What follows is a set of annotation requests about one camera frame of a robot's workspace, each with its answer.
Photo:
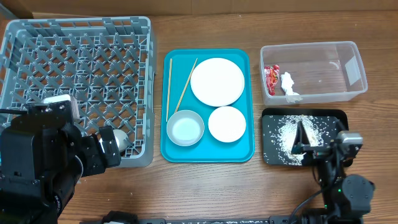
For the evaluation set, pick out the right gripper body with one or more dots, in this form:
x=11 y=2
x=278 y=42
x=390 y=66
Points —
x=315 y=154

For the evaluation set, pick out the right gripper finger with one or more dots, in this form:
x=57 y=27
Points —
x=301 y=142
x=340 y=128

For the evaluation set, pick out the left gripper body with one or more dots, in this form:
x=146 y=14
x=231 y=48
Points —
x=92 y=159

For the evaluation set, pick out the pile of rice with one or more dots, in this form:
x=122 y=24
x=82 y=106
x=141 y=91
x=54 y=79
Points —
x=279 y=132

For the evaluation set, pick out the white cup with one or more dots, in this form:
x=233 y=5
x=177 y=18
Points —
x=121 y=139

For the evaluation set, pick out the white tissue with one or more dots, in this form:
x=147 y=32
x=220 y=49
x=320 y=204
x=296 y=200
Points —
x=287 y=84

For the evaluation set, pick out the red snack wrapper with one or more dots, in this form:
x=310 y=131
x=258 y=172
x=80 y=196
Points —
x=272 y=77

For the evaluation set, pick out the grey bowl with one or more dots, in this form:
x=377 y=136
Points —
x=185 y=128

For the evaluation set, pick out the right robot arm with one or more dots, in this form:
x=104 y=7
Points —
x=342 y=198

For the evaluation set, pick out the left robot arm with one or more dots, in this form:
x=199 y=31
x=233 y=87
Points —
x=43 y=156

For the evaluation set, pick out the clear plastic waste bin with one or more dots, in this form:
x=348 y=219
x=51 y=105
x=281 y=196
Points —
x=322 y=72

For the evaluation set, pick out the black rectangular tray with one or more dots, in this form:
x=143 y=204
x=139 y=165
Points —
x=341 y=115

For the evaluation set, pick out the grey plastic dish rack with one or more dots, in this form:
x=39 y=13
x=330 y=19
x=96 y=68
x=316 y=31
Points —
x=106 y=63

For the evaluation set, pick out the teal serving tray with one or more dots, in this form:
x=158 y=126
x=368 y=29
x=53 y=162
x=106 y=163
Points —
x=207 y=149

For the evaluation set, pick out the large white plate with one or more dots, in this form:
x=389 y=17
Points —
x=217 y=82

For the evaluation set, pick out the left wooden chopstick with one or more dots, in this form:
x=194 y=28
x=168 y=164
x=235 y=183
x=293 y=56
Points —
x=168 y=90

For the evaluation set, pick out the wooden chopstick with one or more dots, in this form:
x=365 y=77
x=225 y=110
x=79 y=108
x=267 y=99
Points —
x=186 y=85
x=168 y=90

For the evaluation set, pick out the right wooden chopstick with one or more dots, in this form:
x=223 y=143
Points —
x=186 y=85

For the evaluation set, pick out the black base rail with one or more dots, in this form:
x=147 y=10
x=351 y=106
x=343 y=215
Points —
x=122 y=217

